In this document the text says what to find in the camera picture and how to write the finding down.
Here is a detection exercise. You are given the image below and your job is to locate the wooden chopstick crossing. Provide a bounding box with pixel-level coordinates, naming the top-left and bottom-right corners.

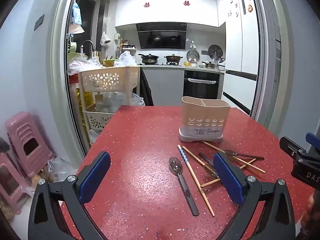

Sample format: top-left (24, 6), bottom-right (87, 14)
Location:
top-left (201, 164), bottom-right (247, 189)

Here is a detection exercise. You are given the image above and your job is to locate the plain wooden chopstick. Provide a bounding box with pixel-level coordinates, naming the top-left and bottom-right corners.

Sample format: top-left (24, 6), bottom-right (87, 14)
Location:
top-left (182, 145), bottom-right (216, 217)

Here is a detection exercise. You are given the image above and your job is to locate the black handle steel spoon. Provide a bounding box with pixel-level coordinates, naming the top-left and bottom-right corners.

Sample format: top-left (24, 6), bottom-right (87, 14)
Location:
top-left (169, 157), bottom-right (200, 217)

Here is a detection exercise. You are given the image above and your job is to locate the blue patterned wooden chopstick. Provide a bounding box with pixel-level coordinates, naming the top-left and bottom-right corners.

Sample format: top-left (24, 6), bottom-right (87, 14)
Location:
top-left (177, 145), bottom-right (190, 171)

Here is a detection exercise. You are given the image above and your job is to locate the black kitchen faucet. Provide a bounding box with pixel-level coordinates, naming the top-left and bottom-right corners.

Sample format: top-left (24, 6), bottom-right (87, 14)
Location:
top-left (80, 40), bottom-right (95, 56)

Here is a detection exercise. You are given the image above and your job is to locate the person's right hand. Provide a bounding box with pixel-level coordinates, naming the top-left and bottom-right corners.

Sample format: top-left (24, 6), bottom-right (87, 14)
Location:
top-left (300, 190), bottom-right (319, 235)

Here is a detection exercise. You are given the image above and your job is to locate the pink plastic stool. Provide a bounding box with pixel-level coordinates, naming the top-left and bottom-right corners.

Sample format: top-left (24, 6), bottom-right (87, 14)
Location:
top-left (5, 112), bottom-right (54, 178)

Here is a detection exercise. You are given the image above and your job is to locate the beige utensil holder caddy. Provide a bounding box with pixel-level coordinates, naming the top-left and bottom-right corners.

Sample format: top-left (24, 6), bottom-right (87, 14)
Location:
top-left (178, 96), bottom-right (231, 142)

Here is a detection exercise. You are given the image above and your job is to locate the white refrigerator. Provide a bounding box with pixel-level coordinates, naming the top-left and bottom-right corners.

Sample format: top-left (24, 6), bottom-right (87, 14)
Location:
top-left (218, 0), bottom-right (260, 115)

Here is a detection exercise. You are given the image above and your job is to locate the built-in black oven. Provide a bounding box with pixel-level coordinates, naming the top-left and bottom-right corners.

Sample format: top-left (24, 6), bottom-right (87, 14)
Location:
top-left (183, 70), bottom-right (220, 99)

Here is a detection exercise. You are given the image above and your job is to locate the brown pot on stove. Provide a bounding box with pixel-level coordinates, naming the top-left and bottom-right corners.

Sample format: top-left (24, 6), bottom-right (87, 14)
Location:
top-left (164, 54), bottom-right (182, 62)

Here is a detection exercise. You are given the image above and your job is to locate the black garment hanging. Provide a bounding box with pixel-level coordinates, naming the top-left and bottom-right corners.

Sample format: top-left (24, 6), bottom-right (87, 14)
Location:
top-left (140, 68), bottom-right (154, 106)

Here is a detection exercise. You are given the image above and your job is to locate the beige plastic storage cart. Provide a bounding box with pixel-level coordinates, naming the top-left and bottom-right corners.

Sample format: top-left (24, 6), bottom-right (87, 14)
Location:
top-left (68, 66), bottom-right (140, 152)

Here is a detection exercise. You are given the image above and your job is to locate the black wok on stove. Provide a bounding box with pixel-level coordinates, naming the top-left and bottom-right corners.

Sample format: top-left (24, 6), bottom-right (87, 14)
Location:
top-left (138, 54), bottom-right (159, 64)

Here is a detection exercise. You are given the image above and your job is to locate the black range hood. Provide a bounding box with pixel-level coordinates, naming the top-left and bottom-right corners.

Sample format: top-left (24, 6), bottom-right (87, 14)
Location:
top-left (136, 22), bottom-right (187, 50)

